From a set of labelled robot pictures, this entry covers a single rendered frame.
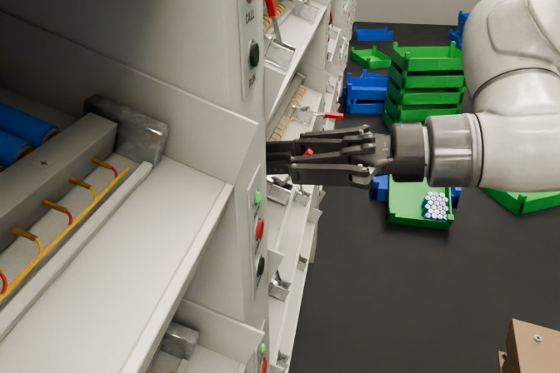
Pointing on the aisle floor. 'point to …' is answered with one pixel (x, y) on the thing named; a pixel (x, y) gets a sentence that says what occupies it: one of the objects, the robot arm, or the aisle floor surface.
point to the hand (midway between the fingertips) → (266, 157)
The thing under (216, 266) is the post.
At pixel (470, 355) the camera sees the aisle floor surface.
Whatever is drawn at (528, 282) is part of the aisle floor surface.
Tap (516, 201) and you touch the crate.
